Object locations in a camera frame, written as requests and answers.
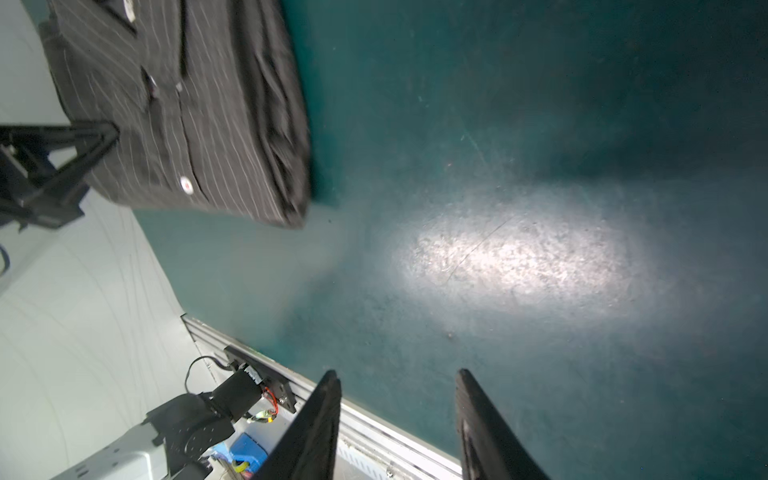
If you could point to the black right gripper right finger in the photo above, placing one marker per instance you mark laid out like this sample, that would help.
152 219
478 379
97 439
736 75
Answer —
489 448

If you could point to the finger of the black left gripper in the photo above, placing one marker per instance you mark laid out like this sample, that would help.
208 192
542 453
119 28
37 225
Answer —
44 170

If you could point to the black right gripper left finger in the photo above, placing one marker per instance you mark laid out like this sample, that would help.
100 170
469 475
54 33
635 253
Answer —
308 449

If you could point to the dark grey pinstriped shirt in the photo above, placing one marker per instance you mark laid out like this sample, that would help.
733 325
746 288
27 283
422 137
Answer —
206 97

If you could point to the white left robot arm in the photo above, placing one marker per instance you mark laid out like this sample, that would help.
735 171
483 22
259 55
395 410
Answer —
92 335

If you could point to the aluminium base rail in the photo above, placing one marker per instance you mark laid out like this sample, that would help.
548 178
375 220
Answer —
367 447

